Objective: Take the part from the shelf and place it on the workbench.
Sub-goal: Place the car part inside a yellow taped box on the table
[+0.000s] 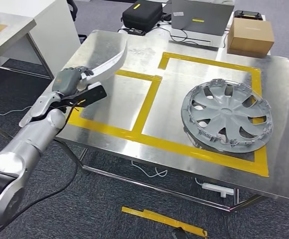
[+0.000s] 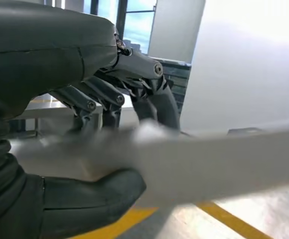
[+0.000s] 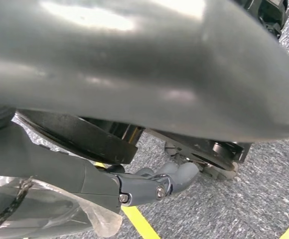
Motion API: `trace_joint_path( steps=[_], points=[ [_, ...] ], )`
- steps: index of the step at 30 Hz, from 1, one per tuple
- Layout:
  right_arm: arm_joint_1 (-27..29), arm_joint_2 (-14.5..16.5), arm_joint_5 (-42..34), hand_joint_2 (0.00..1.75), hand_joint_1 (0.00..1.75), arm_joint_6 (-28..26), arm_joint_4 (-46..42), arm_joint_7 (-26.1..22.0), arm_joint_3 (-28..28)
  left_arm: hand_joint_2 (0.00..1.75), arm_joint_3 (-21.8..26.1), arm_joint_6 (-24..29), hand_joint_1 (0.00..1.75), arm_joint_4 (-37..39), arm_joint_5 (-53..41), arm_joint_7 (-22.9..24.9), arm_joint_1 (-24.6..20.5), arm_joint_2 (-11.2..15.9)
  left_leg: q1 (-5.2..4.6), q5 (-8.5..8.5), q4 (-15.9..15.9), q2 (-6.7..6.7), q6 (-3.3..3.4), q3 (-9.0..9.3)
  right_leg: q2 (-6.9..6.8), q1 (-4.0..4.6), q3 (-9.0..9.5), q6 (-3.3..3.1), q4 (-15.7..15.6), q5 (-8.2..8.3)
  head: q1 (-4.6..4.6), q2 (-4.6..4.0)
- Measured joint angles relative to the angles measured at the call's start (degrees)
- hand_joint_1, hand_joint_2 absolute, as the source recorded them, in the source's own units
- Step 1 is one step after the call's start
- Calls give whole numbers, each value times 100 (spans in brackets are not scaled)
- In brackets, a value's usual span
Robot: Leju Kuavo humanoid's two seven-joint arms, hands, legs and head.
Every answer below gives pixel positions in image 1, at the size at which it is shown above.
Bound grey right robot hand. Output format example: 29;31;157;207
172;227;193;239

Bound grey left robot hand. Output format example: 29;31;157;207
52;66;95;97

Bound white curved panel part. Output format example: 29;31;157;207
80;31;129;89

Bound stainless steel workbench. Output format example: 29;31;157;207
52;29;289;212

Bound white power strip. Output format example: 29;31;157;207
202;182;234;199

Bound black office chair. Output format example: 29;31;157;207
67;0;88;43

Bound stainless steel table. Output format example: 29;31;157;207
0;9;37;80

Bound black power adapter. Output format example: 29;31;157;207
127;28;146;36

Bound black carry case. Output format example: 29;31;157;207
121;0;163;33

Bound grey wheel hubcap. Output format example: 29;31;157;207
181;78;274;154

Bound grey laptop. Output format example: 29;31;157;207
169;0;235;51

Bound brown cardboard box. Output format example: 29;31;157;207
227;17;275;59

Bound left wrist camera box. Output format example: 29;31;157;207
70;84;107;109

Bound white power strip cable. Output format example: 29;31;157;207
131;160;203;187

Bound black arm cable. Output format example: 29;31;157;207
0;100;79;239

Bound black desk cable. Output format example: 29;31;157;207
117;23;211;45

